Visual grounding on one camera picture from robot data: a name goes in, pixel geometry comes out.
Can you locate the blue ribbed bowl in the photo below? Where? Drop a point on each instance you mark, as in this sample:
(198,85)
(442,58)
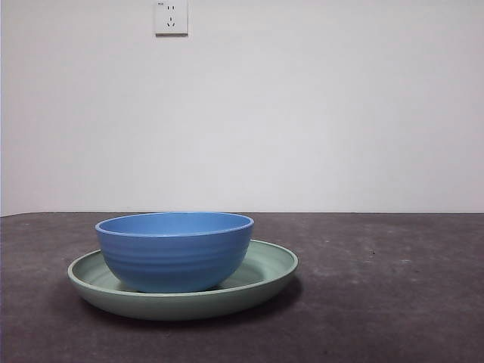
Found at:
(174,261)

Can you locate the white wall socket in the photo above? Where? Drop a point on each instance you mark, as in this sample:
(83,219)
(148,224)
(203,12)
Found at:
(171,19)

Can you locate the green round plate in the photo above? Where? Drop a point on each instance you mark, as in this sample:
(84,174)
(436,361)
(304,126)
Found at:
(181,306)

